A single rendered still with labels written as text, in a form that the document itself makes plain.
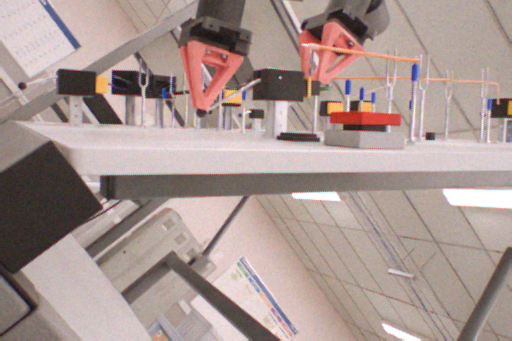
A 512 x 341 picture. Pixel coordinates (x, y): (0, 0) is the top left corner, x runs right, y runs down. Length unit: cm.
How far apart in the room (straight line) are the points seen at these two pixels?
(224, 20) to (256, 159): 28
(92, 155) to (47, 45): 796
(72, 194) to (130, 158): 4
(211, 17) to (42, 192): 32
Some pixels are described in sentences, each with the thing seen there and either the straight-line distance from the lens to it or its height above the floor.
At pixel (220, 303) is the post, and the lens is 123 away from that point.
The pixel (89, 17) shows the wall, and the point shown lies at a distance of 845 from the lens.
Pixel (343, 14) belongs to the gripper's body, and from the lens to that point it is 69.
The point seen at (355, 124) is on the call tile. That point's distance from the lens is 47.
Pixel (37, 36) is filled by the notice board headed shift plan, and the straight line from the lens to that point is 831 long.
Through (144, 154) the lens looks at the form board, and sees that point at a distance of 33.
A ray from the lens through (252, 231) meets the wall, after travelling 869.
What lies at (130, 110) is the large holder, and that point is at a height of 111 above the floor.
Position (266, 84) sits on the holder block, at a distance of 62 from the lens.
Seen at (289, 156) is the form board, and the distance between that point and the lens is 37.
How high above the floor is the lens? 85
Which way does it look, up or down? 20 degrees up
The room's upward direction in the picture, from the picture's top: 51 degrees clockwise
